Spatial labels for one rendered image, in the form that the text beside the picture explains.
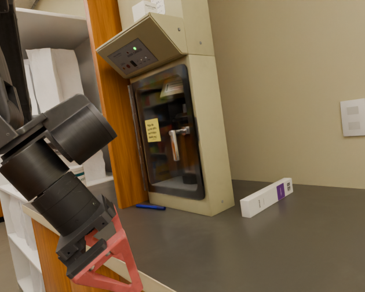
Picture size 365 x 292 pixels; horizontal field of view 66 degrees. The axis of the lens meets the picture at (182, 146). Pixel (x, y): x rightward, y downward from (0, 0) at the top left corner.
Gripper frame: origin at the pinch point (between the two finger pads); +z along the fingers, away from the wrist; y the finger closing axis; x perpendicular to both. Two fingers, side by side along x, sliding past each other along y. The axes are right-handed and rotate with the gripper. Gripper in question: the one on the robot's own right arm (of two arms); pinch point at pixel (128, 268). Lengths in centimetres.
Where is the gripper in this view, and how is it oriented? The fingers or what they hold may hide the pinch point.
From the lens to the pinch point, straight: 40.5
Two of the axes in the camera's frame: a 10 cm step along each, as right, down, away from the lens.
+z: 5.9, 7.8, 2.3
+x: -7.4, 6.3, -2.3
